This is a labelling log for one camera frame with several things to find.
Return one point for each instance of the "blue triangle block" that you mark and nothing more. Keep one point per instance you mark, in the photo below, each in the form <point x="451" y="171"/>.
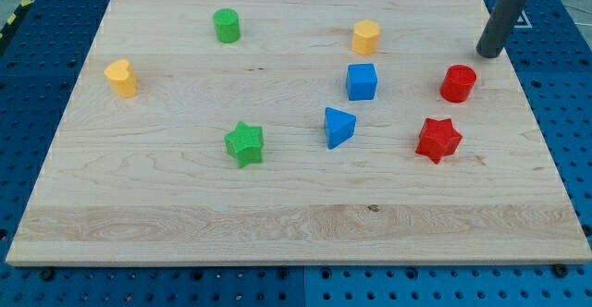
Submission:
<point x="339" y="126"/>

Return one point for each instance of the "red cylinder block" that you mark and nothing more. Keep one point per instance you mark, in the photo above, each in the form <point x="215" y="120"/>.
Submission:
<point x="458" y="83"/>

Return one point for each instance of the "blue cube block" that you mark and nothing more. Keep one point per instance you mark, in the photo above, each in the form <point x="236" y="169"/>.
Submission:
<point x="361" y="82"/>

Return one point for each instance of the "red star block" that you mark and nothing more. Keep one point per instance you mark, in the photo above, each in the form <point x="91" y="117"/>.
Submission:
<point x="437" y="139"/>

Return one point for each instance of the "green cylinder block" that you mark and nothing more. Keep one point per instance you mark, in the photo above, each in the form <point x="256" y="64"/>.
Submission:
<point x="227" y="25"/>

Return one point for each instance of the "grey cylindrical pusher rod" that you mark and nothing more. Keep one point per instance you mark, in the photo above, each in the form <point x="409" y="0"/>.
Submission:
<point x="499" y="26"/>

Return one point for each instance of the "yellow hexagon block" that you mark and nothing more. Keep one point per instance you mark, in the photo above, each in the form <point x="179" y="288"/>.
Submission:
<point x="365" y="37"/>

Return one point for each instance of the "yellow heart block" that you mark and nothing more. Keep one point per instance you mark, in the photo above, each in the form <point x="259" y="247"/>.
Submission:
<point x="121" y="78"/>

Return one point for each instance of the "green star block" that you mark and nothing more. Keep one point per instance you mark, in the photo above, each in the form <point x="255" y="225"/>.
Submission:
<point x="245" y="144"/>

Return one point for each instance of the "wooden board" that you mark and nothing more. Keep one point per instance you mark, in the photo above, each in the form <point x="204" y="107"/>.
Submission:
<point x="147" y="180"/>

